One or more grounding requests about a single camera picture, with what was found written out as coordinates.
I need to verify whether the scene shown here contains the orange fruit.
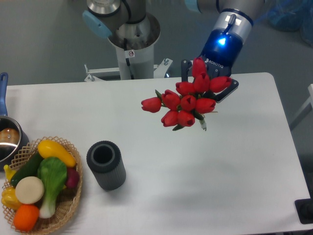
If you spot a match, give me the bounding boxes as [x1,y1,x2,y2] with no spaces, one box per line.
[13,204,39,232]

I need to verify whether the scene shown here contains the red tulip bouquet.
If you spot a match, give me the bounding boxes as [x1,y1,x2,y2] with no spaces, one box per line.
[141,57,234,131]

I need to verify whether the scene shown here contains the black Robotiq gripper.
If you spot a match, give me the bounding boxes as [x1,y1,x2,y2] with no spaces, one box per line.
[180,8,253,103]

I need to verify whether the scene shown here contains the yellow squash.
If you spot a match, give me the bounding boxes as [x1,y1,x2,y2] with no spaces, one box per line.
[37,140,76,167]

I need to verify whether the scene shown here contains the green bok choy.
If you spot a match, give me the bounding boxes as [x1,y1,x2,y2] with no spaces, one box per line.
[37,157,67,219]

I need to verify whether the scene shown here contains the white frame at right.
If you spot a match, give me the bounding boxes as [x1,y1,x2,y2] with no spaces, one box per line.
[289,84,313,131]

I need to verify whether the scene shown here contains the woven wicker basket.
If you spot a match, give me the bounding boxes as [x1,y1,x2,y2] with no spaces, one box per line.
[0,137,83,235]

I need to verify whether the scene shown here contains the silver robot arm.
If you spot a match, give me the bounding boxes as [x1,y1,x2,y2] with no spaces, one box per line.
[83,0,264,81]

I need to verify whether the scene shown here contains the green cucumber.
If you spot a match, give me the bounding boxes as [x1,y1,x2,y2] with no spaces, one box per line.
[10,152,43,187]

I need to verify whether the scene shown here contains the black device at table edge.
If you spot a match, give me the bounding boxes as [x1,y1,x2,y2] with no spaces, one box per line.
[294,198,313,224]

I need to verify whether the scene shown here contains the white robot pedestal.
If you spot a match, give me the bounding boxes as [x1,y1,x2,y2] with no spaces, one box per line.
[85,13,173,81]

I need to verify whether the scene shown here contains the yellow bell pepper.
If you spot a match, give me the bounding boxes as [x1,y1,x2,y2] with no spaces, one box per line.
[1,187,22,210]

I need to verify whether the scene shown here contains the purple radish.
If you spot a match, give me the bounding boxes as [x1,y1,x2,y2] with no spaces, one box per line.
[65,168,80,188]

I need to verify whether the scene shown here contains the blue plastic bag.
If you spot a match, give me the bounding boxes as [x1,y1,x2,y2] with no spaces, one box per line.
[255,0,313,47]

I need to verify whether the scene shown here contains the dark grey ribbed vase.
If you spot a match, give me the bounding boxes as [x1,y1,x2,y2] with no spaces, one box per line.
[87,141,127,191]

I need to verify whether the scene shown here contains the yellow banana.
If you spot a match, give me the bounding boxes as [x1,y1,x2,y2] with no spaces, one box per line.
[3,165,17,182]

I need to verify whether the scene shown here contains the round beige bun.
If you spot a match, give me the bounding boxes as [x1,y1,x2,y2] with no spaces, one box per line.
[15,176,45,204]

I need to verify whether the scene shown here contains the blue handled saucepan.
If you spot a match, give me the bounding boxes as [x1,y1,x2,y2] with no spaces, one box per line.
[0,72,29,171]

